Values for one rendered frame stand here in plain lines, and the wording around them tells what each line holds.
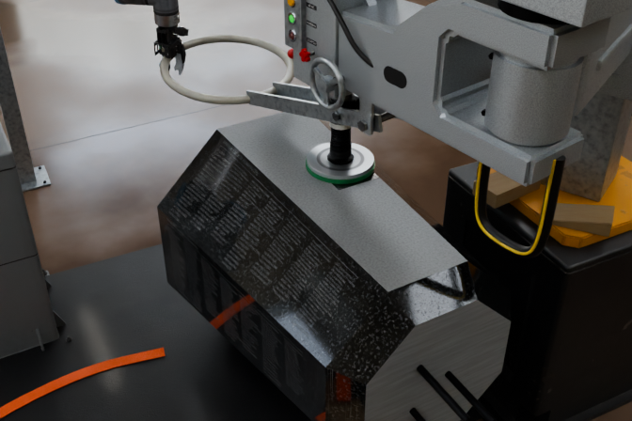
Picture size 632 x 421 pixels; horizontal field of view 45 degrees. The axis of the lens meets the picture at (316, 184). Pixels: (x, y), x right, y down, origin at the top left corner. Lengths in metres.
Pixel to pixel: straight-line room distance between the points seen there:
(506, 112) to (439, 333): 0.63
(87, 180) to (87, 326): 1.12
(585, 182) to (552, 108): 0.81
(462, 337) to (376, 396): 0.28
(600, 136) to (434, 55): 0.76
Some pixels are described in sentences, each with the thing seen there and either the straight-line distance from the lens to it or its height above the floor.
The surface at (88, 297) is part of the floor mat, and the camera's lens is 3.31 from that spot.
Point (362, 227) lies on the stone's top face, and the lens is 2.15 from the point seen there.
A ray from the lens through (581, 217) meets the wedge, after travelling 2.37.
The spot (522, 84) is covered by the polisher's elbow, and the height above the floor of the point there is 1.42.
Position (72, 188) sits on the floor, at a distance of 4.04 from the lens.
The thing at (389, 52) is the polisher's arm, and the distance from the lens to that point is 1.93.
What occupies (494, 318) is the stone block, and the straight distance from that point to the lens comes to 2.14.
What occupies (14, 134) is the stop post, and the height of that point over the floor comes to 0.29.
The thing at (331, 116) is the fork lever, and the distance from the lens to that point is 2.27.
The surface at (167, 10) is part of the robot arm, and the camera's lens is 2.81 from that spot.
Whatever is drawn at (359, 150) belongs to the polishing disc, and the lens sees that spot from 2.45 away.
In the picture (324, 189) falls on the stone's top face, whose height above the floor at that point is 0.85.
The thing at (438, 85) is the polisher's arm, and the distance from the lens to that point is 1.85.
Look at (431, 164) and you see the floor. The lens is 4.09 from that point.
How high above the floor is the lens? 2.11
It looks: 33 degrees down
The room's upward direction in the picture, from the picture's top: straight up
